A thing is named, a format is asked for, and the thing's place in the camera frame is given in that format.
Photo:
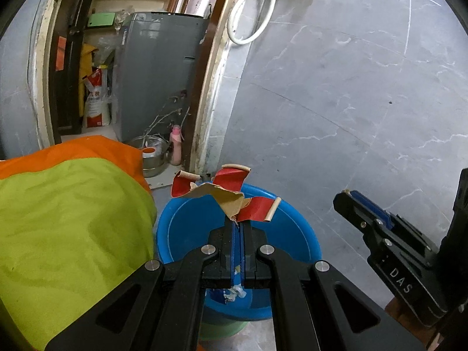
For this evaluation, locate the white and red sack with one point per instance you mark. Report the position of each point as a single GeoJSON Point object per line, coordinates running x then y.
{"type": "Point", "coordinates": [97, 102]}

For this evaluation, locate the green box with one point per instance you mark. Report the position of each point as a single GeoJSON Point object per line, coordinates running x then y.
{"type": "Point", "coordinates": [100, 20]}

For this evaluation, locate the grey washing machine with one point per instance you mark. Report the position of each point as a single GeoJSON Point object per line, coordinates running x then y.
{"type": "Point", "coordinates": [157, 73]}

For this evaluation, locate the pink bottle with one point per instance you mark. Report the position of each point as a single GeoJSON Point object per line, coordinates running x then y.
{"type": "Point", "coordinates": [176, 148]}

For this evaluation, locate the green plastic bucket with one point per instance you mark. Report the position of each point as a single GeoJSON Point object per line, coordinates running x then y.
{"type": "Point", "coordinates": [223, 327]}

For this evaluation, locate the dark wooden door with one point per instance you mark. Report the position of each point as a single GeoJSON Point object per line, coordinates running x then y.
{"type": "Point", "coordinates": [71, 91]}

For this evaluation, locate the colourful printed blanket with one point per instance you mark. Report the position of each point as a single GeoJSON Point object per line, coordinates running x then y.
{"type": "Point", "coordinates": [65, 226]}

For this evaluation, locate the red cardboard scrap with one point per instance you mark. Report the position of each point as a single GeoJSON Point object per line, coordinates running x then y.
{"type": "Point", "coordinates": [226, 184]}

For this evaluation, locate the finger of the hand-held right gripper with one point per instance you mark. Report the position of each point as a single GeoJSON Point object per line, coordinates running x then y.
{"type": "Point", "coordinates": [369, 206]}
{"type": "Point", "coordinates": [356, 215]}

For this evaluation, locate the dry twigs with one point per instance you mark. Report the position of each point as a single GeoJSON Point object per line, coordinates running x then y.
{"type": "Point", "coordinates": [164, 117]}

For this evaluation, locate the white paper scraps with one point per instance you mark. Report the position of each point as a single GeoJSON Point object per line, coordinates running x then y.
{"type": "Point", "coordinates": [234, 291]}

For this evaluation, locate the metal pot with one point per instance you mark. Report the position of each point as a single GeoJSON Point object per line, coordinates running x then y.
{"type": "Point", "coordinates": [153, 164]}

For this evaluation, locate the white cylinder container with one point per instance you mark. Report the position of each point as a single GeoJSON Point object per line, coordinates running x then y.
{"type": "Point", "coordinates": [203, 7]}

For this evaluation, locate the door frame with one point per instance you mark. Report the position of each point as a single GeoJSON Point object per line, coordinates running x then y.
{"type": "Point", "coordinates": [215, 80]}

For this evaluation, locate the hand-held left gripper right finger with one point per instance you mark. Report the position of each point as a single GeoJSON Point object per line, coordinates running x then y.
{"type": "Point", "coordinates": [249, 248]}

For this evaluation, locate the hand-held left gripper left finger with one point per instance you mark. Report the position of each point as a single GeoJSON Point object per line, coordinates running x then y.
{"type": "Point", "coordinates": [228, 243]}

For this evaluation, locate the blue plastic basin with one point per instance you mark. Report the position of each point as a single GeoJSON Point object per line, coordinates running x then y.
{"type": "Point", "coordinates": [285, 234]}

